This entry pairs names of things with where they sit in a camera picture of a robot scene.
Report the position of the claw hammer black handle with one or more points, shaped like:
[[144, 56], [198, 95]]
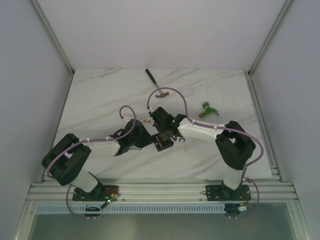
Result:
[[161, 93]]

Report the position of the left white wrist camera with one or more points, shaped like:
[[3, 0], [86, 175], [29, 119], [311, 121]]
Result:
[[127, 119]]

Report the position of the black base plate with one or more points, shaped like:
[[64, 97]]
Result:
[[221, 193], [99, 194]]

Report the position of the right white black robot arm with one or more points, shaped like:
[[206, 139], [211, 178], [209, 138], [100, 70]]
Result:
[[234, 144]]

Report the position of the aluminium frame post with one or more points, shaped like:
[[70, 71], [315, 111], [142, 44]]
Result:
[[280, 18], [52, 36]]

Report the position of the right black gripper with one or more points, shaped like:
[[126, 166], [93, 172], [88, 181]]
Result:
[[158, 128]]

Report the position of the black fuse box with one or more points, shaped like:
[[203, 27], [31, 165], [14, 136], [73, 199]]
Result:
[[160, 143]]

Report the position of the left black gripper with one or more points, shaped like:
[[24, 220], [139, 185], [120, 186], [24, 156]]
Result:
[[157, 139]]

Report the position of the right aluminium frame post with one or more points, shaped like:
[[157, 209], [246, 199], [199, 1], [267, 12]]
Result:
[[280, 18]]

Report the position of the left aluminium frame post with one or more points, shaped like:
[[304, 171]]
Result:
[[52, 36]]

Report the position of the aluminium mounting rail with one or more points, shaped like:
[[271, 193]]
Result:
[[162, 191]]

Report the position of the grey slotted cable duct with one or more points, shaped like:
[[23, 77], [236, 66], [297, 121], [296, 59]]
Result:
[[166, 208]]

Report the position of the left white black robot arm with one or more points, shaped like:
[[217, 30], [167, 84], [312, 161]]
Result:
[[65, 161]]

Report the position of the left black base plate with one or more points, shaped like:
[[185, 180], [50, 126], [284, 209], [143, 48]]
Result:
[[99, 194]]

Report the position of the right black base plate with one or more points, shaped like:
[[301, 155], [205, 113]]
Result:
[[221, 193]]

